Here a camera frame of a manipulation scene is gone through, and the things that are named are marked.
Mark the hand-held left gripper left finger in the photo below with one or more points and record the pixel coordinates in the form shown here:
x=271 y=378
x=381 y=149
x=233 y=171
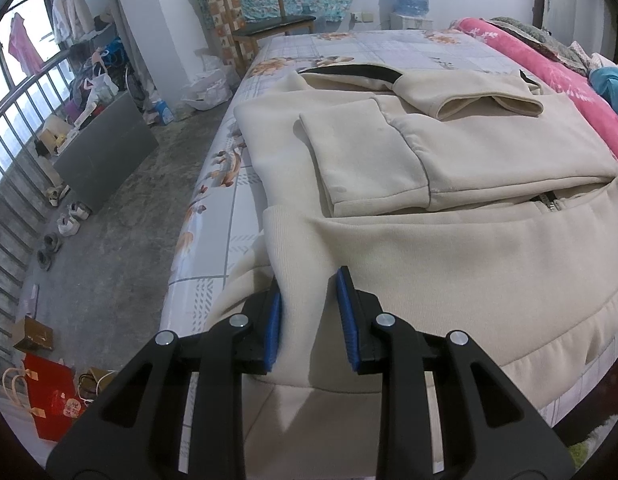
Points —
x=274 y=330

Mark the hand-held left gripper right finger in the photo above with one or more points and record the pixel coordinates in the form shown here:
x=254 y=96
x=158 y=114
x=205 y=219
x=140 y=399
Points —
x=349 y=320

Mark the cream zip jacket black trim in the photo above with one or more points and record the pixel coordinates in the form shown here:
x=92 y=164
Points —
x=439 y=260

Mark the small gold paper bag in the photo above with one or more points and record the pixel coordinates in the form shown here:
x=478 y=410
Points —
x=96 y=382

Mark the white shoe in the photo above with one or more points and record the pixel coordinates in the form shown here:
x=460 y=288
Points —
x=69 y=225
x=80 y=210

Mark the red gift bag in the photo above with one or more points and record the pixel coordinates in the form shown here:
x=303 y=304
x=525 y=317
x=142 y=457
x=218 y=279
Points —
x=51 y=395

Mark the grey slipper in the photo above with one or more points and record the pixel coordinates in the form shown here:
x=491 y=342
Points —
x=44 y=260
x=53 y=242

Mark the small brown cardboard box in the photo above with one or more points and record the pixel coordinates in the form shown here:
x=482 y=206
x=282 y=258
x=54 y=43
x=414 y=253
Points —
x=34 y=335

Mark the blue packet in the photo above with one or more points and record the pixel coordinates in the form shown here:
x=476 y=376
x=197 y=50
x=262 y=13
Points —
x=164 y=112

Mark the grey flat board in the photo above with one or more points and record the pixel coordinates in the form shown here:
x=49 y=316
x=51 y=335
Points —
x=109 y=150

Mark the crumpled white plastic bag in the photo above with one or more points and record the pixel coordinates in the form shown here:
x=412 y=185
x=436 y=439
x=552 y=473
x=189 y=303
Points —
x=206 y=90

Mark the beige shoes pair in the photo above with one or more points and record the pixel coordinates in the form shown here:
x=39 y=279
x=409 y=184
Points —
x=57 y=195

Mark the open cardboard box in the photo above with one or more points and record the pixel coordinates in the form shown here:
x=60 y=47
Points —
x=56 y=135

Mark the white small cabinet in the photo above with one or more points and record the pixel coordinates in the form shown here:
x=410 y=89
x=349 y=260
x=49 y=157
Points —
x=411 y=22

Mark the wooden chair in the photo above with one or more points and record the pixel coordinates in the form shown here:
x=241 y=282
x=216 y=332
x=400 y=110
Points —
x=274 y=25

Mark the orange patchwork cloth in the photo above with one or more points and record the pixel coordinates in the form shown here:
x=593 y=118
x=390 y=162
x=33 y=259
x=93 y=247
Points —
x=221 y=25

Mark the pile of assorted clutter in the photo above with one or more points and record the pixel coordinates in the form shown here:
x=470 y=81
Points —
x=109 y=60

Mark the pink floral blanket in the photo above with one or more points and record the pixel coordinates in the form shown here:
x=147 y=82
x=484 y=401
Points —
x=554 y=72

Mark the metal window railing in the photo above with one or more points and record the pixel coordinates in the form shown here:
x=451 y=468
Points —
x=14 y=125

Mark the grey patterned pillow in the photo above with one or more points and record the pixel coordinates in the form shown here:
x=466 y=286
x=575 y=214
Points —
x=539 y=40

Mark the blue printed garment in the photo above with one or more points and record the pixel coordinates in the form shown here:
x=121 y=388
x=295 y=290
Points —
x=611 y=92

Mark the hanging white garment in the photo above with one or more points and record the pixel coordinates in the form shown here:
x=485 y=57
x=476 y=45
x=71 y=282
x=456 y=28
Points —
x=71 y=12

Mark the hanging pink garment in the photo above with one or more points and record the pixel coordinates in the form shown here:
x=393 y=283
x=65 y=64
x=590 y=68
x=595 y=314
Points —
x=26 y=45

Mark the white wall socket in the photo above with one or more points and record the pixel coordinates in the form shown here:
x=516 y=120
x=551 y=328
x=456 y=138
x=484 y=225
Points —
x=363 y=16

